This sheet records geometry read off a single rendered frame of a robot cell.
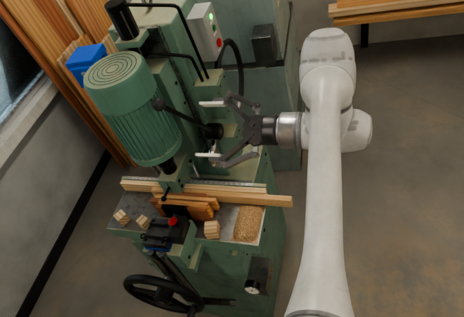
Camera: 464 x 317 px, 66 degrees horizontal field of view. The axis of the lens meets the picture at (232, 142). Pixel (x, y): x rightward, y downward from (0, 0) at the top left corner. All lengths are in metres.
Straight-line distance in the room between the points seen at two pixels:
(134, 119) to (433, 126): 2.20
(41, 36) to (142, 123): 1.57
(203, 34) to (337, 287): 0.86
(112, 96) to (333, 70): 0.54
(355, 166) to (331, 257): 1.96
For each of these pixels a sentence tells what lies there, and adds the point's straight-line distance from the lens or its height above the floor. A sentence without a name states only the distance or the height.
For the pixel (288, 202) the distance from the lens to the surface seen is 1.25.
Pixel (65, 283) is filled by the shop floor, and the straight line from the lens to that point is 2.68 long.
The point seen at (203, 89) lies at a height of 1.29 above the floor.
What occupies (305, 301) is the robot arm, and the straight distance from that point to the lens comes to 0.52.
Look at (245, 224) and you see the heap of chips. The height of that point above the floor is 0.93.
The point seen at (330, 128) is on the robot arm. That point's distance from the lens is 0.63.
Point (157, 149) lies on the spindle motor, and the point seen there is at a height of 1.25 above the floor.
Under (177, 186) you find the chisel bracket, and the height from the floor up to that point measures 1.04.
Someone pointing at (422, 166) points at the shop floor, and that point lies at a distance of 2.55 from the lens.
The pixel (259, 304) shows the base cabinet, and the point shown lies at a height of 0.31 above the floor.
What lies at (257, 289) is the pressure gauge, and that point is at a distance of 1.40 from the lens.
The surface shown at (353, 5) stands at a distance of 2.87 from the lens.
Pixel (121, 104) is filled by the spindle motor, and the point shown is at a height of 1.45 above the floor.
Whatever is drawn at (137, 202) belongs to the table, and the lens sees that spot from 1.48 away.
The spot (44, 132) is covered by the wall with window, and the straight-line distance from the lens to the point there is 2.66.
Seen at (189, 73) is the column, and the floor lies 1.34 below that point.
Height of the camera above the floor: 1.97
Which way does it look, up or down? 45 degrees down
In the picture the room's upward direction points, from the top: 19 degrees counter-clockwise
